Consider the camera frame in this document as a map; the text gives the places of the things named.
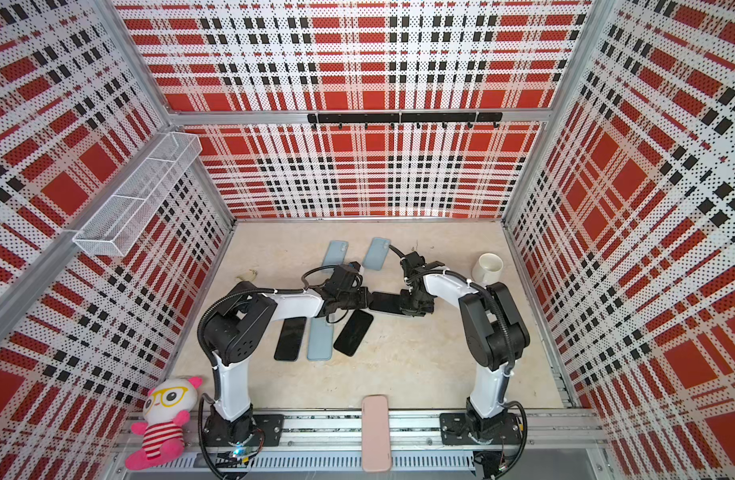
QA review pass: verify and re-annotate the purple black phone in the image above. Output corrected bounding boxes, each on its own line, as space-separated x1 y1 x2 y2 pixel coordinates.
369 292 405 316

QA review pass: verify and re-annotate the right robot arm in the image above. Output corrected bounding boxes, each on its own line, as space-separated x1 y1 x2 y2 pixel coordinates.
387 245 531 444

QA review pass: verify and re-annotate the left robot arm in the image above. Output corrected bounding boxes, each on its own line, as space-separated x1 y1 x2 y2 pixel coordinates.
197 262 371 447

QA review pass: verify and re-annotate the blue case top left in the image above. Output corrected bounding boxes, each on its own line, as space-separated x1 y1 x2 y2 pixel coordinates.
322 240 349 267

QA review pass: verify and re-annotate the blue case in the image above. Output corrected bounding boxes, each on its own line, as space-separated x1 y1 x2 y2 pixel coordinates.
307 317 334 362
363 237 391 271
322 240 349 267

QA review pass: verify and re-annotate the blue case top right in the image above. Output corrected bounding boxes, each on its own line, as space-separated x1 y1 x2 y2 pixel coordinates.
363 237 391 271

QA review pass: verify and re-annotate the black phone lower right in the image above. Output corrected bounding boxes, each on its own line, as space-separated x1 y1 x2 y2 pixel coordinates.
334 310 373 357

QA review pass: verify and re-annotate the blue case lower centre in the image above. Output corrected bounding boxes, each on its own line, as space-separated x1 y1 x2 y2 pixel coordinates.
307 317 334 362

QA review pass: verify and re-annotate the black phone lower left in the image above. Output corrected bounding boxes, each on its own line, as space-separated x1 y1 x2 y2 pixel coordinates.
274 317 308 362

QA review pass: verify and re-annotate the white mug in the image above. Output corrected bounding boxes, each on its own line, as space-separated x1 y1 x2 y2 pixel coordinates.
471 252 505 286

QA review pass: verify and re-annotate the pink plush toy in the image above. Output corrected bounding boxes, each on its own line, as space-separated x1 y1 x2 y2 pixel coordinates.
125 377 203 471

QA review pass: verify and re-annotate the pink phone on rail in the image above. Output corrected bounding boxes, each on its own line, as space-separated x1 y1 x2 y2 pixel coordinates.
362 395 393 473

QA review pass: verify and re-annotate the black hook rail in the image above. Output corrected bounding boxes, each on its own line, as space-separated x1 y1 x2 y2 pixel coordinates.
307 111 503 127

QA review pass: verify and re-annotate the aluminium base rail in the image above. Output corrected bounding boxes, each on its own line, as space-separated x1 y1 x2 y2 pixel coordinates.
112 407 609 475

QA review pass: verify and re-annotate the white wire basket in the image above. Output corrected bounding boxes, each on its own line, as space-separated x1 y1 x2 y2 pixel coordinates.
74 132 202 257

